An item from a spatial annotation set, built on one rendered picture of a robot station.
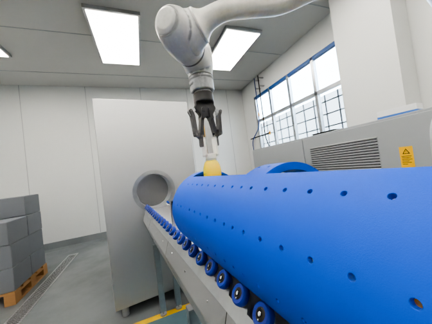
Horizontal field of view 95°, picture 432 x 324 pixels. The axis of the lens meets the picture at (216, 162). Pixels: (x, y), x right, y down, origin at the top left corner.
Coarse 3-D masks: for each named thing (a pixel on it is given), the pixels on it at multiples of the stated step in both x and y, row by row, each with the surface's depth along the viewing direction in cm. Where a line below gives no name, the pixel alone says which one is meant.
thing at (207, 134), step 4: (204, 120) 147; (204, 124) 147; (208, 124) 148; (204, 128) 147; (208, 128) 148; (204, 132) 148; (208, 132) 148; (204, 136) 148; (208, 136) 147; (212, 136) 149; (208, 140) 147; (208, 144) 147; (208, 148) 146; (212, 148) 148; (208, 152) 146; (212, 152) 148
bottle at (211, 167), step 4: (208, 160) 72; (212, 160) 71; (216, 160) 72; (204, 164) 72; (208, 164) 71; (212, 164) 70; (216, 164) 71; (204, 168) 71; (208, 168) 70; (212, 168) 70; (216, 168) 70; (220, 168) 73; (204, 172) 72; (208, 172) 70; (212, 172) 70; (216, 172) 70; (220, 172) 72
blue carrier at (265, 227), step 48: (192, 192) 60; (240, 192) 38; (288, 192) 28; (336, 192) 22; (384, 192) 18; (192, 240) 61; (240, 240) 33; (288, 240) 24; (336, 240) 20; (384, 240) 16; (288, 288) 24; (336, 288) 19; (384, 288) 15
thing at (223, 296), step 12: (168, 240) 97; (180, 252) 80; (192, 264) 68; (204, 264) 62; (204, 276) 59; (216, 276) 55; (216, 288) 52; (228, 288) 49; (228, 300) 46; (228, 312) 45; (240, 312) 42
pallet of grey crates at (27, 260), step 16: (0, 208) 254; (16, 208) 260; (32, 208) 279; (0, 224) 223; (16, 224) 240; (32, 224) 273; (0, 240) 222; (16, 240) 236; (32, 240) 270; (0, 256) 222; (16, 256) 233; (32, 256) 265; (0, 272) 221; (16, 272) 230; (32, 272) 261; (0, 288) 220; (16, 288) 226
